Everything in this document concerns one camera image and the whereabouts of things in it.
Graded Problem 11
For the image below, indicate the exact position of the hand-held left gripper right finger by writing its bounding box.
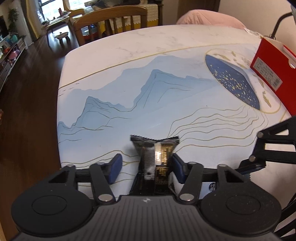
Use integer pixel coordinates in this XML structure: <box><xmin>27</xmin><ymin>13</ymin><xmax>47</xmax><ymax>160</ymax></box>
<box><xmin>171</xmin><ymin>153</ymin><xmax>251</xmax><ymax>205</ymax></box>

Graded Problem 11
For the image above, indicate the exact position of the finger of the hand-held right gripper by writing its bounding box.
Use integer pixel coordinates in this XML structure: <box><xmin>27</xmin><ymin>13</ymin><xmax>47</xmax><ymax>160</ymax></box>
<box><xmin>238</xmin><ymin>160</ymin><xmax>266</xmax><ymax>175</ymax></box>
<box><xmin>248</xmin><ymin>117</ymin><xmax>296</xmax><ymax>168</ymax></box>

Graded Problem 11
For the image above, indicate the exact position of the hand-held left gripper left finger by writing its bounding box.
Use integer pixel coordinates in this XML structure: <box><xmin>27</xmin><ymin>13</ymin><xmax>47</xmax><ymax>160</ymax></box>
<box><xmin>48</xmin><ymin>153</ymin><xmax>123</xmax><ymax>205</ymax></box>

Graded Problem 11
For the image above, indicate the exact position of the black snack packet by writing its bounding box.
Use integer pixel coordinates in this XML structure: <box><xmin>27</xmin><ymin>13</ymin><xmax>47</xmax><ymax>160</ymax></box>
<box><xmin>129</xmin><ymin>134</ymin><xmax>180</xmax><ymax>195</ymax></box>

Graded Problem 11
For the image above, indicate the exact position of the red cardboard box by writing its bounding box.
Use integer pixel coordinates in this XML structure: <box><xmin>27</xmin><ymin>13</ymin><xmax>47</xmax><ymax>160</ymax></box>
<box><xmin>250</xmin><ymin>37</ymin><xmax>296</xmax><ymax>116</ymax></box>

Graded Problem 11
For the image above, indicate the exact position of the white printed sachet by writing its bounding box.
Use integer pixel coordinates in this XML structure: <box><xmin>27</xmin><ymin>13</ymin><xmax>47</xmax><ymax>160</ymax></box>
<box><xmin>244</xmin><ymin>27</ymin><xmax>264</xmax><ymax>37</ymax></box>

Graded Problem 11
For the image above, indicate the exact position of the silver desk lamp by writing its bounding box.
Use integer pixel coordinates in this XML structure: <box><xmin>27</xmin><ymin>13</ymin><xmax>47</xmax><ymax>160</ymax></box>
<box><xmin>270</xmin><ymin>11</ymin><xmax>296</xmax><ymax>39</ymax></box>

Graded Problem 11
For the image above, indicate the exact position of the pink cushioned chair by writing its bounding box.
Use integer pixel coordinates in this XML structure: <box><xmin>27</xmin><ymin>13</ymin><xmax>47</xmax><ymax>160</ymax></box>
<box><xmin>177</xmin><ymin>9</ymin><xmax>245</xmax><ymax>29</ymax></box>

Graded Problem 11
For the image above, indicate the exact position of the small white stool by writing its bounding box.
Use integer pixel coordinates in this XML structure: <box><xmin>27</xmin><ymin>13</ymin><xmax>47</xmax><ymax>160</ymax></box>
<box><xmin>54</xmin><ymin>31</ymin><xmax>70</xmax><ymax>43</ymax></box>

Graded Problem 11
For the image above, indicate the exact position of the brown wooden door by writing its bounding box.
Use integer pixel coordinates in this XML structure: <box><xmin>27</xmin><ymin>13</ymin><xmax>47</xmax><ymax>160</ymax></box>
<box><xmin>162</xmin><ymin>0</ymin><xmax>220</xmax><ymax>25</ymax></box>

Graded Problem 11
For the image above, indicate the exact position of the wooden television cabinet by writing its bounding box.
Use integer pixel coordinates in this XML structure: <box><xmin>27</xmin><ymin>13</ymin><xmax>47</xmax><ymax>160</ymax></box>
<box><xmin>0</xmin><ymin>35</ymin><xmax>29</xmax><ymax>88</ymax></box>

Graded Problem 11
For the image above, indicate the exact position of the wooden dining chair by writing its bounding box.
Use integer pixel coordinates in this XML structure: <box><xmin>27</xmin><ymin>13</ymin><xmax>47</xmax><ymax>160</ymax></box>
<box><xmin>73</xmin><ymin>6</ymin><xmax>148</xmax><ymax>47</ymax></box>

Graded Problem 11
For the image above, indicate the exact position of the white coffee table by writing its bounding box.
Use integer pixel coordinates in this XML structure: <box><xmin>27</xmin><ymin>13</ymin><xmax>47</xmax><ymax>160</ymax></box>
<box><xmin>42</xmin><ymin>15</ymin><xmax>71</xmax><ymax>41</ymax></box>

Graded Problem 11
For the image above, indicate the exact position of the sofa with cream cover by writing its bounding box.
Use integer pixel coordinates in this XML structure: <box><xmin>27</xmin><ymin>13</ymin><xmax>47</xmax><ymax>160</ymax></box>
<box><xmin>92</xmin><ymin>0</ymin><xmax>164</xmax><ymax>35</ymax></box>

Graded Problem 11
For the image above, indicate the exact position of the yellow high-back wooden chair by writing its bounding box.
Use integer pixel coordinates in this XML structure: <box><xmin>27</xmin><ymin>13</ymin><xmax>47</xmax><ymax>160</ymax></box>
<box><xmin>62</xmin><ymin>0</ymin><xmax>85</xmax><ymax>18</ymax></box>

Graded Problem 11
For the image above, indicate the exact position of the grey and yellow curtain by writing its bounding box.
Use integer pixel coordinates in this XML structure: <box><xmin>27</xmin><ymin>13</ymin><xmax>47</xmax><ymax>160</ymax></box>
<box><xmin>23</xmin><ymin>0</ymin><xmax>41</xmax><ymax>42</ymax></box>

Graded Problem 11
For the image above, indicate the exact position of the green potted plant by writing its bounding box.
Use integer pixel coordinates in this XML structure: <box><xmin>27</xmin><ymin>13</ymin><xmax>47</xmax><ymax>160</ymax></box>
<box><xmin>8</xmin><ymin>8</ymin><xmax>19</xmax><ymax>35</ymax></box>

